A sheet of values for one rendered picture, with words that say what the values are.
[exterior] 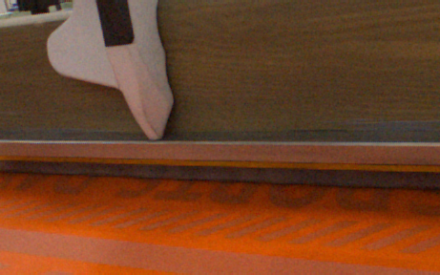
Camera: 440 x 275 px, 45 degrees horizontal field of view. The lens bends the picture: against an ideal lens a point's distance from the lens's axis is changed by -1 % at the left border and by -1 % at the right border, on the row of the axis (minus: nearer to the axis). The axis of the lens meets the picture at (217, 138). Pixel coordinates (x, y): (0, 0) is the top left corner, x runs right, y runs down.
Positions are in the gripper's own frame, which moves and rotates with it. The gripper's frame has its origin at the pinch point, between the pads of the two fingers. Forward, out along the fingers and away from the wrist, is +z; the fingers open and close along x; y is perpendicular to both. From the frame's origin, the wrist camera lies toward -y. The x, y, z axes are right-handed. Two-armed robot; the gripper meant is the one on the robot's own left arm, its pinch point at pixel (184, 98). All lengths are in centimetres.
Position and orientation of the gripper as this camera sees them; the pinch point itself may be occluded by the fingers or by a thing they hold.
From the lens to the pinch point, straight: 28.2
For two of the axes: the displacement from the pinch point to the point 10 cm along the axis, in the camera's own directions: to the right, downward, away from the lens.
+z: 1.9, 9.2, 3.3
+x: -3.9, 3.8, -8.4
